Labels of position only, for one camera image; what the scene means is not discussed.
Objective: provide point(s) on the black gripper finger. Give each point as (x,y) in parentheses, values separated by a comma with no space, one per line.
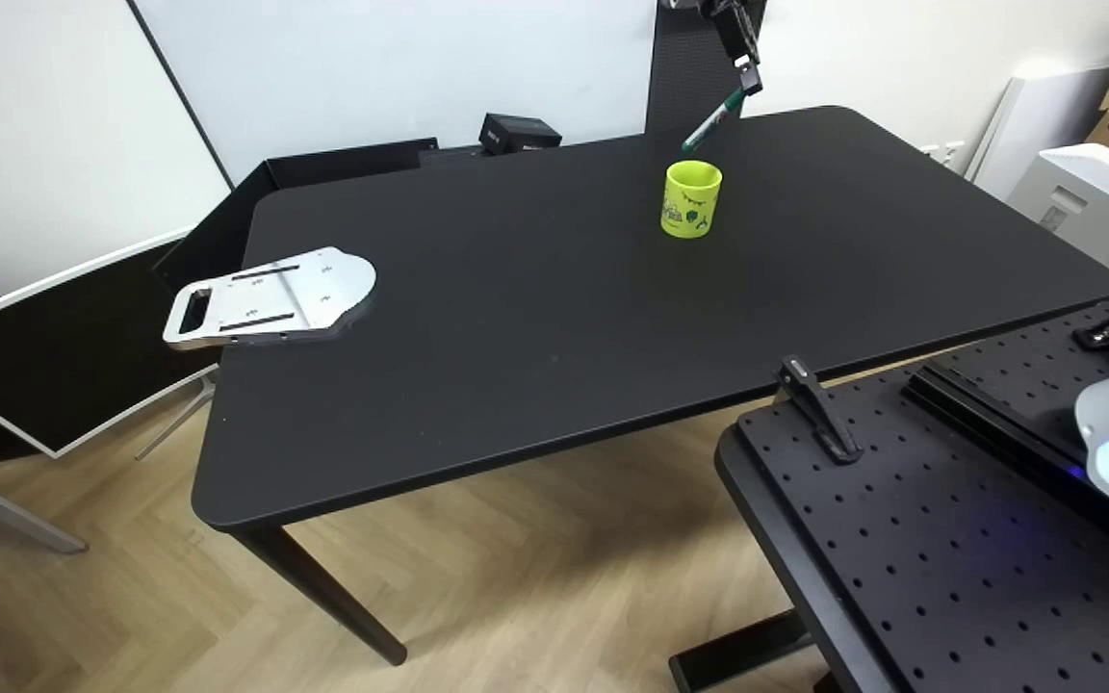
(735,26)

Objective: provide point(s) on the green marker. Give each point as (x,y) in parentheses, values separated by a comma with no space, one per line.
(726,109)

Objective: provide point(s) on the yellow cup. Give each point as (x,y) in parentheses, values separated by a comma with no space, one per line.
(690,193)

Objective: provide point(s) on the black small box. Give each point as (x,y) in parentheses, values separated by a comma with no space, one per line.
(512,133)

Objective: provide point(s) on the black table clamp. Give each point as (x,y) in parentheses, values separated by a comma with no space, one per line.
(804,395)

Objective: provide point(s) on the white computer case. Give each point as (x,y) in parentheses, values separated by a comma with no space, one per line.
(1066,193)

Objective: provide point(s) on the white whiteboard panel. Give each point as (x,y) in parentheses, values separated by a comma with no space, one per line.
(270,79)

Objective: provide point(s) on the black perforated breadboard table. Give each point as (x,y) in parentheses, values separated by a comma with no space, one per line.
(965,551)

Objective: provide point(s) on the black table leg base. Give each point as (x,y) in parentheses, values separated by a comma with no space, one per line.
(735,651)

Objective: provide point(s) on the black desk leg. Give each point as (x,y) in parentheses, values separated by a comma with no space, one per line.
(305,574)

